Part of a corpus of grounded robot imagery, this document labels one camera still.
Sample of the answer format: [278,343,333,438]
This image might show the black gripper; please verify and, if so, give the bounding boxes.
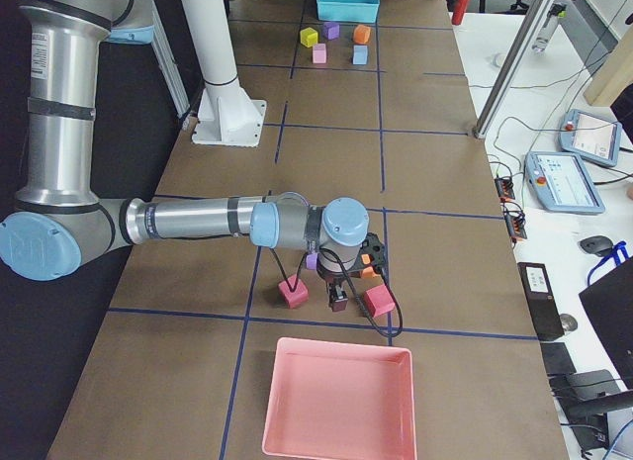
[316,254,361,313]

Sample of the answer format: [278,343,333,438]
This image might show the light blue foam block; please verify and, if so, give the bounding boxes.
[352,45,369,65]

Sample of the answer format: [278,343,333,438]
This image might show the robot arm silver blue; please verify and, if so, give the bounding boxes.
[1,0,369,311]

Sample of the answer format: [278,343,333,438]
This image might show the red foam block right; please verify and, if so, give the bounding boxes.
[363,284,396,318]

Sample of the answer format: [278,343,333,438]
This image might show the red foam block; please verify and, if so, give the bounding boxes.
[278,274,309,309]
[363,284,396,318]

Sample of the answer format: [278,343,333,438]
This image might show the red foam block left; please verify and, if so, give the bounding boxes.
[278,274,309,309]

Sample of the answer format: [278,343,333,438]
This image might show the purple foam block near pink tray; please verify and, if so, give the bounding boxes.
[306,253,318,270]

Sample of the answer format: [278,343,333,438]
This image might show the pink plastic tray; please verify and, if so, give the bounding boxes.
[262,337,417,459]

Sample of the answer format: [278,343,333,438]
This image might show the black box on desk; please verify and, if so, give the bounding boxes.
[517,262,564,341]

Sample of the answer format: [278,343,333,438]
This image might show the white pillar with base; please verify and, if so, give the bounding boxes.
[181,0,267,147]

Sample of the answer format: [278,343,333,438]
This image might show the teach pendant near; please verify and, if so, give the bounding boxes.
[525,151,605,215]

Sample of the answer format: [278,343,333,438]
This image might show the teach pendant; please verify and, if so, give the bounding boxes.
[525,151,605,215]
[559,109,622,167]

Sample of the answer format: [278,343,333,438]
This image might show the yellow foam block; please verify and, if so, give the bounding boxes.
[300,27,319,48]

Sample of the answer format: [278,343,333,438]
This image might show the orange foam block near blue bin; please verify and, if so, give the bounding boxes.
[353,25,372,45]

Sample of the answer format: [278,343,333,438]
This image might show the purple foam block near blue bin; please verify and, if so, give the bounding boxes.
[322,21,340,41]

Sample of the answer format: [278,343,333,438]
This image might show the black computer mouse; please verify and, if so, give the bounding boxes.
[579,235,614,257]

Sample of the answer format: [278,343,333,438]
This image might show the blue plastic bin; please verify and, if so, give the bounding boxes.
[316,0,380,24]

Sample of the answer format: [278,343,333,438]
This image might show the teach pendant far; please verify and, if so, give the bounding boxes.
[559,109,622,167]

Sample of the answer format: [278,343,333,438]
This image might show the red cylinder object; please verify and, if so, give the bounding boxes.
[451,0,470,26]

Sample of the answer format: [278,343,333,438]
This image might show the plastic water bottle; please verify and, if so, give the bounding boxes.
[531,3,567,53]

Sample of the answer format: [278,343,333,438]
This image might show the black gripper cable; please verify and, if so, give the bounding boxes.
[269,231,405,338]

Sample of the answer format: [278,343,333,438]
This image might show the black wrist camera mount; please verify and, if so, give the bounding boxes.
[360,232,387,278]

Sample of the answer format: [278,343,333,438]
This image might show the blue lanyard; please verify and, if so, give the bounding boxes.
[587,239,630,286]

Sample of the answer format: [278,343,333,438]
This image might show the aluminium frame post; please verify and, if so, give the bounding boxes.
[473,0,555,139]

